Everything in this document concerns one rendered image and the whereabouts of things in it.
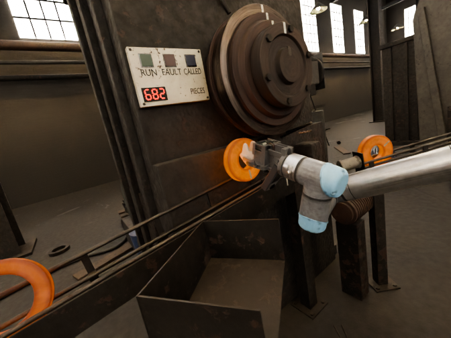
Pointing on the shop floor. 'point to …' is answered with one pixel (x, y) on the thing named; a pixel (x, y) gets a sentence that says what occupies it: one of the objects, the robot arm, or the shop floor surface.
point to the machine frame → (179, 119)
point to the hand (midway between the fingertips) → (242, 154)
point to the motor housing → (352, 245)
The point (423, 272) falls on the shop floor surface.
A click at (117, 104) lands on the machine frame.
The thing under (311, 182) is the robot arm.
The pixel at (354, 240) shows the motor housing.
